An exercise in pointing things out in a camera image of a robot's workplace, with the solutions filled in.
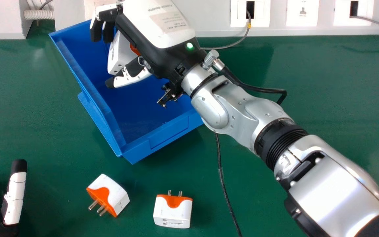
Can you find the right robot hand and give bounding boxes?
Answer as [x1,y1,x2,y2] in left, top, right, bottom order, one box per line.
[90,0,207,109]

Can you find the black hanging cable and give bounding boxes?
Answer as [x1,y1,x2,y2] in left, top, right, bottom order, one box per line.
[215,133,243,237]

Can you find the blue plastic bin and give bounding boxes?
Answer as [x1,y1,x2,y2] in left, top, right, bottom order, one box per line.
[49,19,204,165]

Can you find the white-and-orange plug adapter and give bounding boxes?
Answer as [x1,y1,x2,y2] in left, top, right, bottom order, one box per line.
[107,31,141,76]
[153,190,193,229]
[86,174,130,218]

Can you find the black cable with metal connector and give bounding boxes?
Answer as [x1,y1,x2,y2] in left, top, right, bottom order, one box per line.
[201,49,288,106]

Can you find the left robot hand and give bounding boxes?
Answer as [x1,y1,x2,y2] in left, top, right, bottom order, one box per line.
[0,157,28,237]

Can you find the white corrugated hose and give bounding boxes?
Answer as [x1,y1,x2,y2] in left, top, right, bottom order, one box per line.
[23,10,55,20]

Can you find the grey cable with yellow tag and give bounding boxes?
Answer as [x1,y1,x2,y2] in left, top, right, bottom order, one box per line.
[201,10,252,51]
[350,14,379,30]

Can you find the white wall socket plate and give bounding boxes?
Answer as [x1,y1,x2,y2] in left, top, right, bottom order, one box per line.
[286,0,319,27]
[333,0,374,26]
[230,0,271,28]

